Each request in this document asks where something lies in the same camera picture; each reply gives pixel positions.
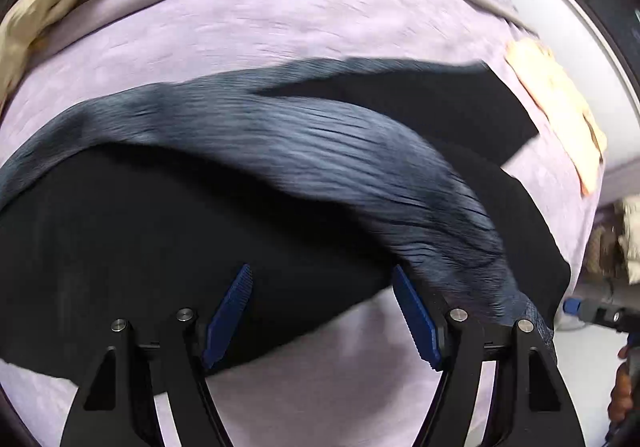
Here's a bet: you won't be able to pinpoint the black pants with patterned trim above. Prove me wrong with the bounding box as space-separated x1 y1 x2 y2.
1 58 570 381

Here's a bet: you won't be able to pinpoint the peach cloth on bed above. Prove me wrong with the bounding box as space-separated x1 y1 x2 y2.
506 39 608 196

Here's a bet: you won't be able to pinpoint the lilac embossed bed blanket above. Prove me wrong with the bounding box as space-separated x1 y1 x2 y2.
1 0 598 446

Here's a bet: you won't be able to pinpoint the person's right hand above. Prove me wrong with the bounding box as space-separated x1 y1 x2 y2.
608 346 636 425

